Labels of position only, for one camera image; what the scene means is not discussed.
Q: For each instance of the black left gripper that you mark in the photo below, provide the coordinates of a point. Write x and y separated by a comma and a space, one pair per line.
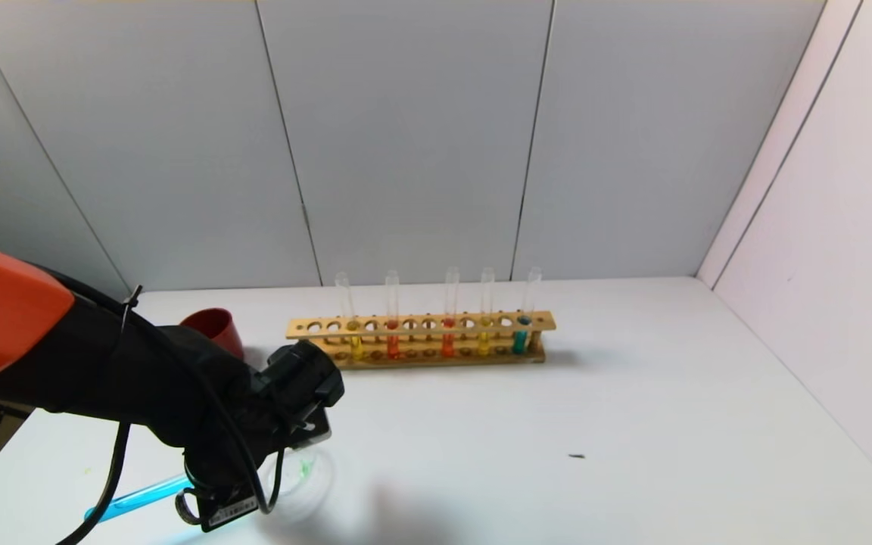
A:
230, 509

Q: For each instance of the blue pigment glass test tube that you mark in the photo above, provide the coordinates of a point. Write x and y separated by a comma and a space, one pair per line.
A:
141, 498

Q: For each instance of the yellow pigment glass test tube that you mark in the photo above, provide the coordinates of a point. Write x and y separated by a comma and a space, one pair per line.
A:
484, 344
356, 344

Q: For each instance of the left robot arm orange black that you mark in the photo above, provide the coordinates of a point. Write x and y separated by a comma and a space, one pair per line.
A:
65, 363

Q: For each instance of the orange pigment glass test tube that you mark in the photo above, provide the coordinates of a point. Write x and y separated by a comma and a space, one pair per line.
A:
447, 344
393, 348

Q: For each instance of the wooden test tube rack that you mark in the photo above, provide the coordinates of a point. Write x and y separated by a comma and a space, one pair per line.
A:
421, 362

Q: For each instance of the teal pigment glass test tube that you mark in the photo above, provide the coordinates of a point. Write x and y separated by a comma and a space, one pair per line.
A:
519, 342

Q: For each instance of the clear glass dish with spout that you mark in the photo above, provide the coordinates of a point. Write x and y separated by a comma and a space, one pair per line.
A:
300, 473

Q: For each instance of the dark red plastic cup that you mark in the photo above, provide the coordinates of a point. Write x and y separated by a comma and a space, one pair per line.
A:
216, 325

